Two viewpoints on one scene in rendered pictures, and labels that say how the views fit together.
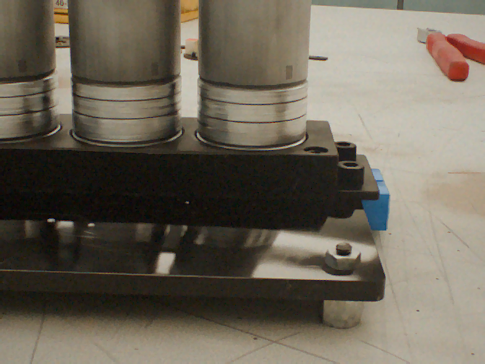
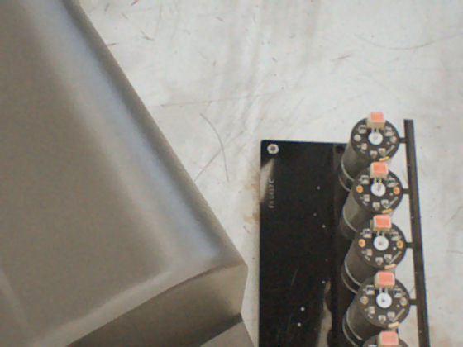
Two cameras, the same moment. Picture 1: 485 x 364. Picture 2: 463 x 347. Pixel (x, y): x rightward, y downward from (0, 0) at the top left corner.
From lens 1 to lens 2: 0.40 m
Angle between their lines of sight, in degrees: 71
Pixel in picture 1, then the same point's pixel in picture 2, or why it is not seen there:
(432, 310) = not seen: outside the picture
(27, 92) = (351, 280)
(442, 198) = not seen: outside the picture
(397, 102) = not seen: outside the picture
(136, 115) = (346, 328)
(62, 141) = (347, 300)
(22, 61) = (353, 274)
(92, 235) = (290, 326)
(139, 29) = (354, 320)
